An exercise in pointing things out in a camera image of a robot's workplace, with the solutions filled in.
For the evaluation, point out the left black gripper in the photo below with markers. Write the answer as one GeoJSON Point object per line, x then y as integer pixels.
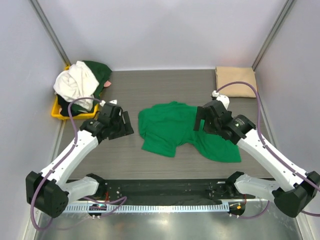
{"type": "Point", "coordinates": [126, 129]}

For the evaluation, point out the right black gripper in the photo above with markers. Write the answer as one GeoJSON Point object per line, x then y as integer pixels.
{"type": "Point", "coordinates": [200, 115]}

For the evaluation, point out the bright green t-shirt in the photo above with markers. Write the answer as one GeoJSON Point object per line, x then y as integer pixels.
{"type": "Point", "coordinates": [165, 127]}

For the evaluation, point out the yellow plastic bin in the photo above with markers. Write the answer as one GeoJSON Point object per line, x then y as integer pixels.
{"type": "Point", "coordinates": [56, 112]}

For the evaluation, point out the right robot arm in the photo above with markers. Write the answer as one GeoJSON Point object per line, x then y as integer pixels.
{"type": "Point", "coordinates": [291, 189]}

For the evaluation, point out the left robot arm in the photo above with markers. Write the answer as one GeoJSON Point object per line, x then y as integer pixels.
{"type": "Point", "coordinates": [49, 190]}

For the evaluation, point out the folded beige t-shirt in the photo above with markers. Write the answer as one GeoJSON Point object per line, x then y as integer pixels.
{"type": "Point", "coordinates": [226, 74]}

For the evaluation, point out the pink garment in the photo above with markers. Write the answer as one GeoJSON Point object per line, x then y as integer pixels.
{"type": "Point", "coordinates": [107, 84]}

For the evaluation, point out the dark green t-shirt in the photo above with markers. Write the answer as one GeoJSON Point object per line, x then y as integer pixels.
{"type": "Point", "coordinates": [100, 72]}

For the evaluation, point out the white t-shirt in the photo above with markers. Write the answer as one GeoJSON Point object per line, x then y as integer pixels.
{"type": "Point", "coordinates": [77, 82]}

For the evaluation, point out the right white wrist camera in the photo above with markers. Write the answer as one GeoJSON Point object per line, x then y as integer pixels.
{"type": "Point", "coordinates": [220, 97]}

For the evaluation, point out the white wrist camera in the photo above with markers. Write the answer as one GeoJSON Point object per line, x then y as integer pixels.
{"type": "Point", "coordinates": [220, 97]}
{"type": "Point", "coordinates": [103, 102]}

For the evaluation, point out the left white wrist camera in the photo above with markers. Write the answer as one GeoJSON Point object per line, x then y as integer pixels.
{"type": "Point", "coordinates": [103, 102]}

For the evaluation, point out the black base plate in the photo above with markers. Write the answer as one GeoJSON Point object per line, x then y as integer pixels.
{"type": "Point", "coordinates": [168, 192]}

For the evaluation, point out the white slotted cable duct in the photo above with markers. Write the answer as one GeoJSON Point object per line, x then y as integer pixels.
{"type": "Point", "coordinates": [90, 207]}

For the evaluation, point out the aluminium front rail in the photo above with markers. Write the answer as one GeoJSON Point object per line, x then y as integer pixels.
{"type": "Point", "coordinates": [262, 188]}

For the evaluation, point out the right aluminium frame post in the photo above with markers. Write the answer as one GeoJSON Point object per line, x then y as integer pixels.
{"type": "Point", "coordinates": [278, 23]}

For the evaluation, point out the aluminium frame post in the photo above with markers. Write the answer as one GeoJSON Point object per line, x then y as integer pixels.
{"type": "Point", "coordinates": [50, 31]}
{"type": "Point", "coordinates": [278, 23]}

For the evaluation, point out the left aluminium frame post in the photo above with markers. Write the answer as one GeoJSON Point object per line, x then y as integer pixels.
{"type": "Point", "coordinates": [50, 31]}

